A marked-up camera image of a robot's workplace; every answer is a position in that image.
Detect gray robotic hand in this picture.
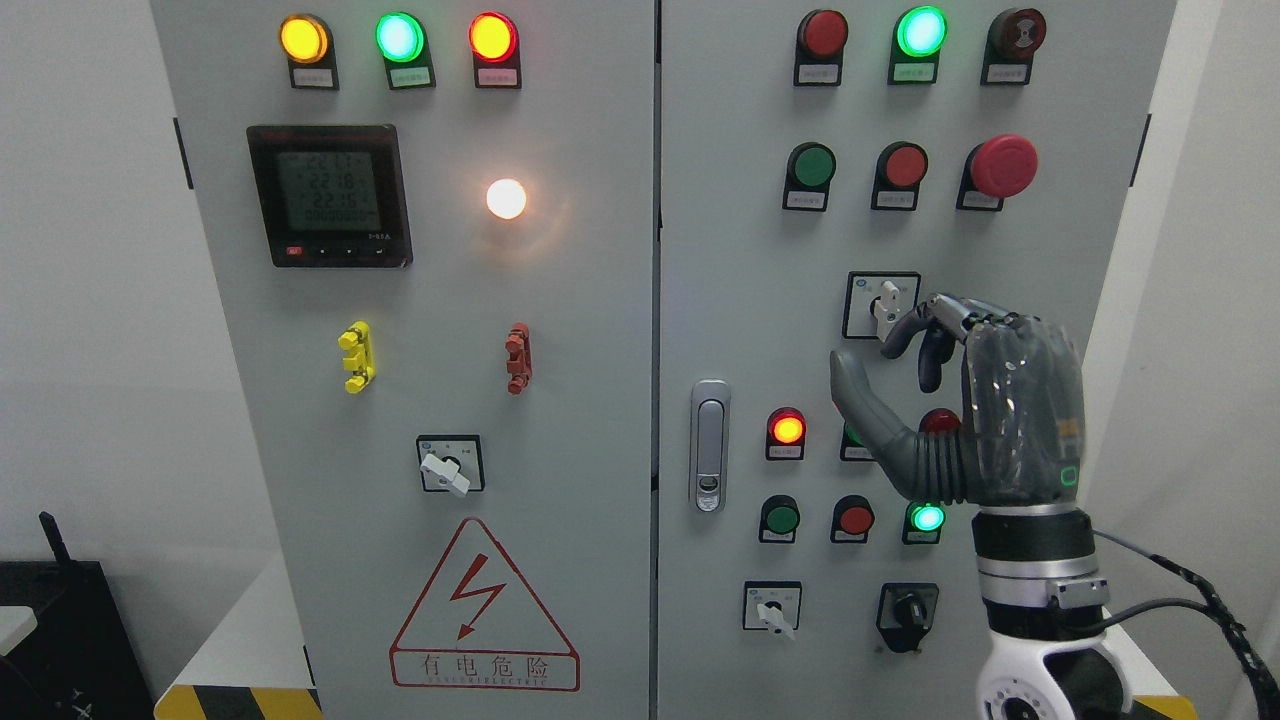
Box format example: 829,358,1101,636
829,293,1085,507

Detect gray rotary switch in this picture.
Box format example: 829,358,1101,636
842,272,922,342
741,580,803,641

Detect lit green push button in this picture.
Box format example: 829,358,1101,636
901,502,947,546

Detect green indicator light middle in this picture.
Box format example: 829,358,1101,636
838,424,874,462

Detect green indicator light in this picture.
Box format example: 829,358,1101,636
838,424,874,462
375,12,436,90
887,5,948,85

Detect red push button lower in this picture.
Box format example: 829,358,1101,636
829,495,876,544

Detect red push button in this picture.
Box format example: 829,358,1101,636
870,141,929,211
829,495,876,544

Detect lit red indicator light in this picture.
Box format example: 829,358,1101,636
765,407,806,461

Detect green push button lower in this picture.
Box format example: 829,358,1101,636
758,495,801,544

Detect red emergency stop button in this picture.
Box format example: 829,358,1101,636
955,133,1039,211

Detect red push button upper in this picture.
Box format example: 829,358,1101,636
870,141,929,211

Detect green push button upper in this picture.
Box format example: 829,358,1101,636
782,141,836,211

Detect dark red buzzer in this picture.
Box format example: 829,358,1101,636
980,6,1047,86

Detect green indicator light top right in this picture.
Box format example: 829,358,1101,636
887,5,948,85

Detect red indicator light top right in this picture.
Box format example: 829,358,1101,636
794,9,849,87

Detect red terminal clip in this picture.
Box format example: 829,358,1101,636
504,322,532,396

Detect gray electrical control cabinet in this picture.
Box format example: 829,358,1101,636
151,1,1176,719

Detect white glowing lamp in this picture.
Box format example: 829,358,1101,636
485,177,529,222

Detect red electric danger warning sticker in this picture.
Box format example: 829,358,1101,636
388,518,581,692

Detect red-orange indicator light top left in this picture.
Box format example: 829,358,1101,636
468,12,522,88

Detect yellow terminal clip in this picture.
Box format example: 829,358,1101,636
337,322,376,395

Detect black digital power meter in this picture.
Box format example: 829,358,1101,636
246,124,413,268

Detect green indicator light top left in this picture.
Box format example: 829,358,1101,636
375,12,436,90

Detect white platform hazard stripes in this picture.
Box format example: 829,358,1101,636
154,530,1198,720

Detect yellow indicator light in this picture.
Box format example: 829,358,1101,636
278,13,340,91

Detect black box with antenna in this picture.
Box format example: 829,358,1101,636
1,512,154,719

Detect black rotary knob switch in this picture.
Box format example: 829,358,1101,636
876,582,940,653

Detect silver door latch handle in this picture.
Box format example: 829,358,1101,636
689,379,731,512

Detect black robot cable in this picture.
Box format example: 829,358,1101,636
1092,530,1280,716

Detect gray rotary switch left door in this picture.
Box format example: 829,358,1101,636
416,434,486,497

